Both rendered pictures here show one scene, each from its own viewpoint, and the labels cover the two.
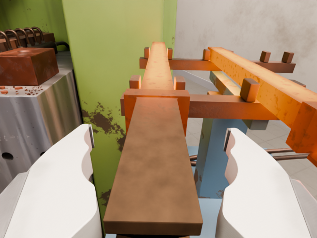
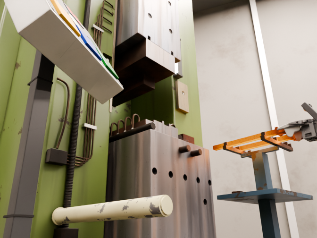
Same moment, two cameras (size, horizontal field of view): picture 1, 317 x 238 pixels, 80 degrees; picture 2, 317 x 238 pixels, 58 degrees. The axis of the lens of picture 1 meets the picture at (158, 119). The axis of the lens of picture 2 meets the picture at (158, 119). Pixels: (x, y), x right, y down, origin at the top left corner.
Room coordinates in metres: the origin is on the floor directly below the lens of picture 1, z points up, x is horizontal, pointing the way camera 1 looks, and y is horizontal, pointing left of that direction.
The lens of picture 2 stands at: (-0.39, 1.26, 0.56)
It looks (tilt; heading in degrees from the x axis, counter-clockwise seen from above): 22 degrees up; 317
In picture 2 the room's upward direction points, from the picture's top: 1 degrees counter-clockwise
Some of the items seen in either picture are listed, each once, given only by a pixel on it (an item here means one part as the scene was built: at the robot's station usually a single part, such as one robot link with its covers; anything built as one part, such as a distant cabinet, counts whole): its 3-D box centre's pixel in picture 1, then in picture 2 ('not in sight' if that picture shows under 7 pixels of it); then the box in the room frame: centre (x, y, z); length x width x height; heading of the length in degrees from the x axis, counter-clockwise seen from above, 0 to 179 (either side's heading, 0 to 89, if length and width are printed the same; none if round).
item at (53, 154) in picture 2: not in sight; (56, 157); (0.49, 0.88, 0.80); 0.06 x 0.03 x 0.04; 94
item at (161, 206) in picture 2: not in sight; (103, 211); (0.27, 0.83, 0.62); 0.44 x 0.05 x 0.05; 4
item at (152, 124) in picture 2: not in sight; (117, 138); (0.53, 0.62, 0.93); 0.40 x 0.03 x 0.03; 4
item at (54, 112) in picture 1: (37, 123); (134, 203); (0.62, 0.45, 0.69); 0.56 x 0.38 x 0.45; 4
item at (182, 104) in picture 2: not in sight; (181, 97); (0.55, 0.19, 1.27); 0.09 x 0.02 x 0.17; 94
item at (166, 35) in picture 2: not in sight; (137, 37); (0.60, 0.47, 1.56); 0.42 x 0.39 x 0.40; 4
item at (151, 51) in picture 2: not in sight; (130, 73); (0.60, 0.51, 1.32); 0.42 x 0.20 x 0.10; 4
